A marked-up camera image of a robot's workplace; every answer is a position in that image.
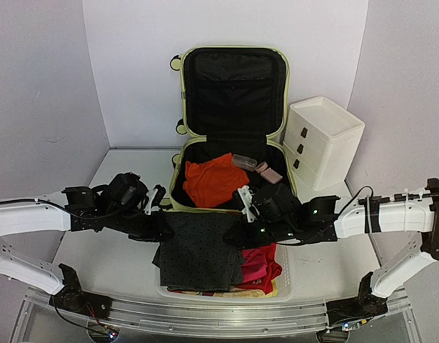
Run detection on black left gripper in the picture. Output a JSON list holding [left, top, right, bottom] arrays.
[[104, 207, 173, 243]]

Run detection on white perforated plastic basket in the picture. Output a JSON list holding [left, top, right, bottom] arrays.
[[156, 244, 292, 303]]

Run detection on magenta pink garment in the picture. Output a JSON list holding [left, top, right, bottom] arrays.
[[241, 244, 281, 283]]

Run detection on black dotted garment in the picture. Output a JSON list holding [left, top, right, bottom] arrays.
[[153, 212, 245, 292]]

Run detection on red printed t-shirt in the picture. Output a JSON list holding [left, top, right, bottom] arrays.
[[167, 260, 283, 296]]

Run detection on orange garment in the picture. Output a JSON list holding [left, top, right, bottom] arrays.
[[183, 153, 250, 208]]

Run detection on pale green hard-shell suitcase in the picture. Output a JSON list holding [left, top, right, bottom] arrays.
[[168, 46, 297, 213]]

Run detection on yellow cloth garment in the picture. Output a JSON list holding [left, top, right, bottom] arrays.
[[171, 279, 279, 298]]

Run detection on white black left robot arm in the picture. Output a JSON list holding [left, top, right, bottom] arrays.
[[0, 187, 161, 312]]

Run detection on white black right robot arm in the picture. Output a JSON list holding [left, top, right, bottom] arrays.
[[223, 178, 439, 331]]

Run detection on pink round small container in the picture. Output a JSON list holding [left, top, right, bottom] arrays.
[[255, 161, 268, 173]]

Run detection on white three-drawer storage cabinet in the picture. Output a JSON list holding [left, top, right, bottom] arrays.
[[283, 96, 365, 191]]

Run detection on clear plastic rectangular case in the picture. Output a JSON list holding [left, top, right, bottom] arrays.
[[231, 154, 257, 172]]

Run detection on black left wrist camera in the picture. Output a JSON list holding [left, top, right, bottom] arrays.
[[100, 172, 166, 217]]

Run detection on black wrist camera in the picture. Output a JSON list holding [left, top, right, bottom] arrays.
[[233, 183, 302, 223], [100, 172, 166, 217]]

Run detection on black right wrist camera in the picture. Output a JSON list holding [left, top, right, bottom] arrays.
[[233, 183, 302, 223]]

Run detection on aluminium front mounting rail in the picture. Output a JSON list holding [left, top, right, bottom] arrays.
[[11, 285, 420, 343]]

